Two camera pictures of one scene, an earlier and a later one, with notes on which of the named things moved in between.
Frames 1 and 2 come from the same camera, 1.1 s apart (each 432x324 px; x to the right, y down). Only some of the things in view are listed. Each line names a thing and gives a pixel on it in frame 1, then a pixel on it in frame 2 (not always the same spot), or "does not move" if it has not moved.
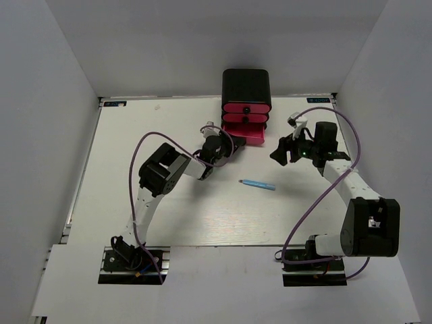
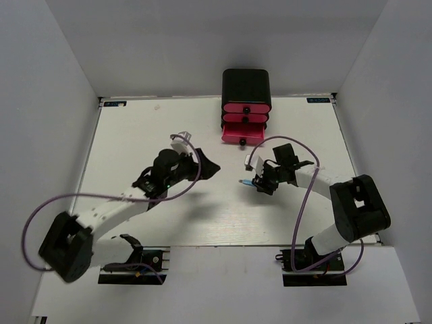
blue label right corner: [319, 100] does not move
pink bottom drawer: [254, 133] does not move
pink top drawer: [246, 108] does not move
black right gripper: [280, 154] → [263, 185]
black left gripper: [228, 143] → [209, 169]
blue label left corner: [113, 104] does not move
